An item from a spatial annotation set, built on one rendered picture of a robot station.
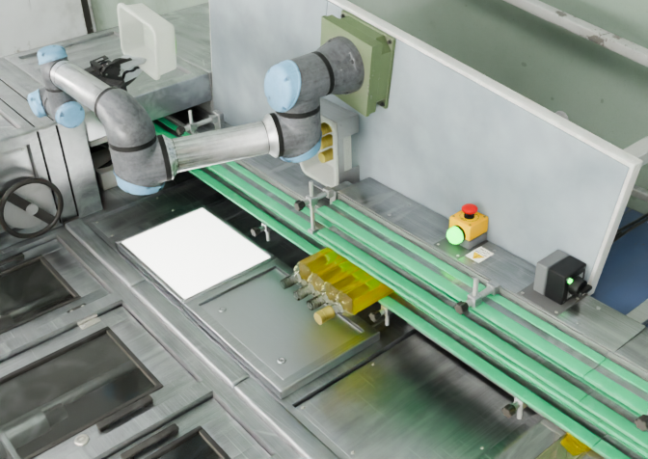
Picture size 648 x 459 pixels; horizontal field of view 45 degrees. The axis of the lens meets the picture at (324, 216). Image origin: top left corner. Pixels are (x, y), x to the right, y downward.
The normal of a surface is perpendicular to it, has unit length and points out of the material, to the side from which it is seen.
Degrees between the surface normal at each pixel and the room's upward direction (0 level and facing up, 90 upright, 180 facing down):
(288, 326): 90
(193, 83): 90
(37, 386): 90
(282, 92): 7
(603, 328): 90
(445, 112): 0
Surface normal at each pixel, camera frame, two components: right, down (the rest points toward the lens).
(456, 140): -0.77, 0.36
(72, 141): 0.64, 0.40
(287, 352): -0.04, -0.84
